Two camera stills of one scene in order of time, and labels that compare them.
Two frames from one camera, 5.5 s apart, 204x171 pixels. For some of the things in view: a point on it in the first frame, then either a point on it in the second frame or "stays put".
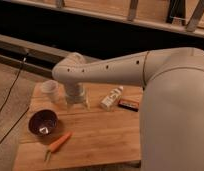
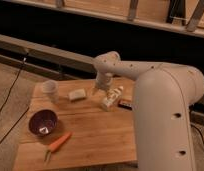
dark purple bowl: (43, 122) stays put
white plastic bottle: (108, 102) stays put
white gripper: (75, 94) → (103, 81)
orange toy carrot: (56, 145) stays put
